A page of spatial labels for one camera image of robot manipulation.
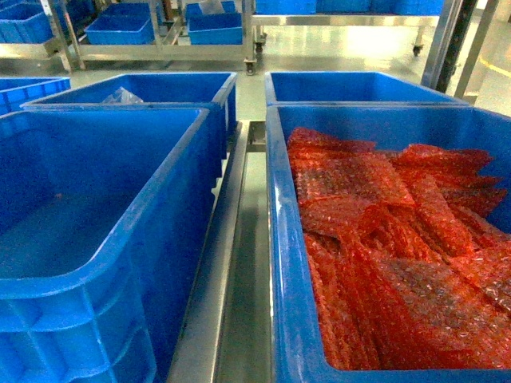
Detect blue bin rear left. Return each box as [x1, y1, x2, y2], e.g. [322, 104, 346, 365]
[22, 72, 238, 159]

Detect blue bin rear right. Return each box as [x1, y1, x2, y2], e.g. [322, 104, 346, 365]
[265, 71, 465, 105]

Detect stainless steel shelf rack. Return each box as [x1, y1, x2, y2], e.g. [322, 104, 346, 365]
[167, 120, 274, 382]

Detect blue bin with red wrap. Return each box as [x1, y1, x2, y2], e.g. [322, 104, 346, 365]
[266, 105, 510, 382]

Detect empty blue bin front left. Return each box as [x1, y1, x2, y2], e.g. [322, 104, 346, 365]
[1, 109, 224, 382]

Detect clear plastic bag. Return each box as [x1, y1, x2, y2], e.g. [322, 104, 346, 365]
[101, 87, 144, 105]

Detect red bubble wrap sheets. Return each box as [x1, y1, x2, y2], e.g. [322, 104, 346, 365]
[287, 128, 510, 370]

